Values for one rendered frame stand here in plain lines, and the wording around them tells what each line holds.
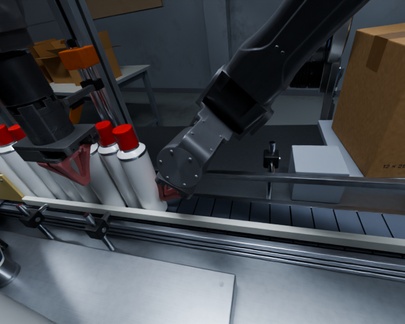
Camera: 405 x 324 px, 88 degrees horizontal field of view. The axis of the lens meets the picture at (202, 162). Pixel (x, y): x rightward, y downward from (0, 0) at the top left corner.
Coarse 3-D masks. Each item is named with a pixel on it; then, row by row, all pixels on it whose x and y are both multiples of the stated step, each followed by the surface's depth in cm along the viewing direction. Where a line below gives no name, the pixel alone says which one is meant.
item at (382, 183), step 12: (156, 168) 44; (252, 180) 39; (264, 180) 38; (276, 180) 38; (288, 180) 37; (300, 180) 36; (312, 180) 36; (324, 180) 35; (336, 180) 35; (348, 180) 34; (360, 180) 34; (372, 180) 34; (384, 180) 33; (396, 180) 33
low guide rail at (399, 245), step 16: (64, 208) 48; (80, 208) 46; (96, 208) 44; (112, 208) 44; (128, 208) 43; (192, 224) 39; (208, 224) 38; (224, 224) 37; (240, 224) 36; (256, 224) 36; (272, 224) 35; (320, 240) 33; (336, 240) 32; (352, 240) 31; (368, 240) 31; (384, 240) 30; (400, 240) 30
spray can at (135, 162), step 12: (120, 132) 33; (132, 132) 34; (120, 144) 34; (132, 144) 34; (120, 156) 35; (132, 156) 35; (144, 156) 36; (132, 168) 36; (144, 168) 37; (132, 180) 38; (144, 180) 38; (144, 192) 39; (156, 192) 41; (144, 204) 42; (156, 204) 42
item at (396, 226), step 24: (96, 216) 47; (216, 216) 43; (240, 216) 42; (264, 216) 41; (288, 216) 40; (312, 216) 40; (336, 216) 39; (360, 216) 38; (384, 216) 37; (288, 240) 36
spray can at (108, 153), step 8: (104, 128) 35; (112, 128) 37; (104, 136) 36; (112, 136) 37; (104, 144) 37; (112, 144) 37; (104, 152) 37; (112, 152) 37; (104, 160) 38; (112, 160) 38; (112, 168) 39; (120, 168) 39; (112, 176) 41; (120, 176) 40; (120, 184) 42; (128, 184) 42; (120, 192) 44; (128, 192) 43; (128, 200) 44; (136, 200) 45
